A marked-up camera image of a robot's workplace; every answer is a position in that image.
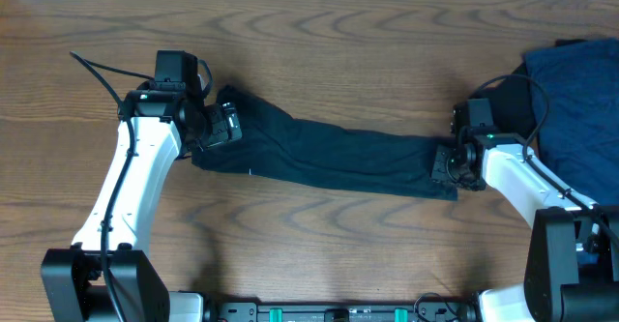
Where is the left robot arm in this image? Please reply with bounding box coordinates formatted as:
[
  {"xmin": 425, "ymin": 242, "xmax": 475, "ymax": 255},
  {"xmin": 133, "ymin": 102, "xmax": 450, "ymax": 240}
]
[{"xmin": 41, "ymin": 90, "xmax": 242, "ymax": 321}]

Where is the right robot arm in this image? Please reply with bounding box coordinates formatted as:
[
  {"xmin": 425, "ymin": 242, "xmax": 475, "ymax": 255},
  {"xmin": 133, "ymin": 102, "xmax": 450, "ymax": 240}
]
[{"xmin": 431, "ymin": 129, "xmax": 618, "ymax": 322}]

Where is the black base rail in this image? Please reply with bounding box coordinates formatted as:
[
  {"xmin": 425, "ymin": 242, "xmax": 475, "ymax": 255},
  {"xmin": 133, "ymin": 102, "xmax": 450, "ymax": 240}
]
[{"xmin": 168, "ymin": 291, "xmax": 485, "ymax": 322}]

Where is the black garment under blue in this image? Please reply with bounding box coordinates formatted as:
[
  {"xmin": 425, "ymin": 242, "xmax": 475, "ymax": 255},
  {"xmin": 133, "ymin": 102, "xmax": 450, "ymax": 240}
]
[{"xmin": 472, "ymin": 63, "xmax": 536, "ymax": 138}]

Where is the dark teal t-shirt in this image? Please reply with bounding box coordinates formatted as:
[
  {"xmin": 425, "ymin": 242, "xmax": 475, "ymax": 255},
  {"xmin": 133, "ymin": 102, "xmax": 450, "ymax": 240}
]
[{"xmin": 192, "ymin": 86, "xmax": 457, "ymax": 201}]

